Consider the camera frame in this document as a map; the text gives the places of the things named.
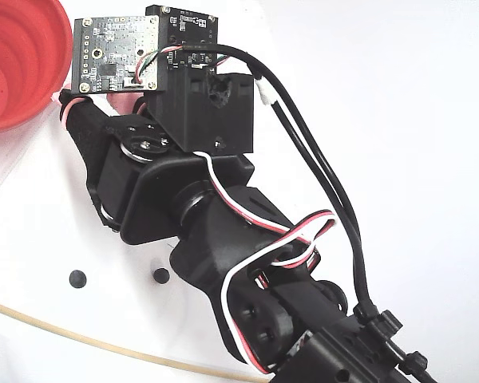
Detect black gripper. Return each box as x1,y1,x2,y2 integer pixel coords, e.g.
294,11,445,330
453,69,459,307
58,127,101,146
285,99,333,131
59,89,255,245

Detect red collapsible silicone cup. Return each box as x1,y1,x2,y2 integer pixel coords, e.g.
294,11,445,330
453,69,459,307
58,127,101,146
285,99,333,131
0,0,73,132

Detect thin wooden stick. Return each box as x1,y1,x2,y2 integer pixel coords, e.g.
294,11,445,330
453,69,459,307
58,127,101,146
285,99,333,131
0,294,263,383

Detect white backdrop board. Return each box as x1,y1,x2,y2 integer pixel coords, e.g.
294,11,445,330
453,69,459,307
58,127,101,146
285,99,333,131
259,0,479,383

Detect greenish wrist camera module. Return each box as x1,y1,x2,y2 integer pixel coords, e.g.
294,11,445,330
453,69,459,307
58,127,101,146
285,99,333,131
72,14,161,95

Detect thin multicolour board wires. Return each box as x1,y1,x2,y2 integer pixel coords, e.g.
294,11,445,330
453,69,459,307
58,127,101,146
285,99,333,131
137,45,184,85

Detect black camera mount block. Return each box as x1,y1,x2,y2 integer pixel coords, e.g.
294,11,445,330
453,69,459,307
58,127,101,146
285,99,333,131
145,67,255,155

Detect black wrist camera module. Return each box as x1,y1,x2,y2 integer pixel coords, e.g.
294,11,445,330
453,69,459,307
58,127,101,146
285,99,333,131
145,4,220,72

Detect black cable with white tag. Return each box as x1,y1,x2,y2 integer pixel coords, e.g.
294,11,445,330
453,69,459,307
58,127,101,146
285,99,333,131
256,77,378,320

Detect white red black servo wire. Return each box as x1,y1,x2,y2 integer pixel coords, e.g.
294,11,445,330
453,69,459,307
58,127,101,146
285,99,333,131
195,151,339,376

